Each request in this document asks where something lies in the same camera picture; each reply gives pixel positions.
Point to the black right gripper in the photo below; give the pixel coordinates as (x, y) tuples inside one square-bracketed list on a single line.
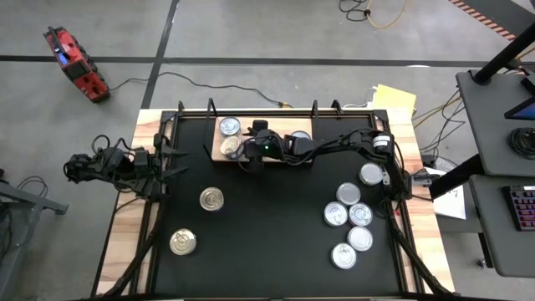
[(267, 144)]

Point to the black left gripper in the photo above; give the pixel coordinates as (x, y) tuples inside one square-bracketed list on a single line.
[(148, 167)]

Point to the gold lid seafood can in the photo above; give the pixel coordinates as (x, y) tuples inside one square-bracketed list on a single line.
[(229, 146), (182, 241), (211, 198)]

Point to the teal label seafood can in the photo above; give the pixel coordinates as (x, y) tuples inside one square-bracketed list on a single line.
[(230, 126)]

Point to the silver can blue barcode label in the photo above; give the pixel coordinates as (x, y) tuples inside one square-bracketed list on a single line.
[(300, 134)]

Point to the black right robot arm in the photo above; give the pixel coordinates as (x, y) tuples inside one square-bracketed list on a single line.
[(334, 144)]

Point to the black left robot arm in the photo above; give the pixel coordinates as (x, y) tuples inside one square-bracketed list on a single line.
[(104, 167)]

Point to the light wooden shelf board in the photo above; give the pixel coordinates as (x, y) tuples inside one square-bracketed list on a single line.
[(284, 124)]

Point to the black table clamp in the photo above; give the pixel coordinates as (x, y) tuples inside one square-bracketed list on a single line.
[(335, 106), (179, 108)]

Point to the black table mat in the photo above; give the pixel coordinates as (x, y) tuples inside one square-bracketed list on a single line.
[(271, 251)]

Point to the silver can green blue label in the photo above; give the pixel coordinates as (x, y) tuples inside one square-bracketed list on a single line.
[(335, 213)]

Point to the silver can white green label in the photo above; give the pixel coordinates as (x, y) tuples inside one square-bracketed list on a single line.
[(348, 193), (360, 238)]

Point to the silver can green red label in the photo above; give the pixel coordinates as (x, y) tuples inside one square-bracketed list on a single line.
[(370, 173)]

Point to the red black power unit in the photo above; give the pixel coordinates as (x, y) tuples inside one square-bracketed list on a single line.
[(79, 69)]

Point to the grey metal stand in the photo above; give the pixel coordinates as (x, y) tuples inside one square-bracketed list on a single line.
[(33, 200)]

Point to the silver can blue white label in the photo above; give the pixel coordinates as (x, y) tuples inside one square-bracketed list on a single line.
[(343, 255)]

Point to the yellow paper pad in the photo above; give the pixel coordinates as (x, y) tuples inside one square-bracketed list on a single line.
[(395, 98)]

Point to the black stand base bar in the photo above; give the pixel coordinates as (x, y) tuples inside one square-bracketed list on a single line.
[(453, 177)]

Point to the white paper sheet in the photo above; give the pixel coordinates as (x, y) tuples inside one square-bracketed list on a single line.
[(453, 205)]

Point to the grey desk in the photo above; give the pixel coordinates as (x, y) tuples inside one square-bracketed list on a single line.
[(489, 234), (485, 125)]

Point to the desk caster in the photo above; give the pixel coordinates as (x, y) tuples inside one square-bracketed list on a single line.
[(482, 263)]

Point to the black pole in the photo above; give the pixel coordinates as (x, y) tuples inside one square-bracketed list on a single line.
[(501, 56)]

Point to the tablet screen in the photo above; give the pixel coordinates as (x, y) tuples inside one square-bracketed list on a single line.
[(524, 110)]

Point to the black keyboard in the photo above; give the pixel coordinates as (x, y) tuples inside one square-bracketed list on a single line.
[(522, 207)]

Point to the hazard striped floor mat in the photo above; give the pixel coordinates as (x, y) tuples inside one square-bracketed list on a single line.
[(501, 12)]

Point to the black frame wooden shelf rack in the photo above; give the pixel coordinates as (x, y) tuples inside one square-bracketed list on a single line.
[(211, 109)]

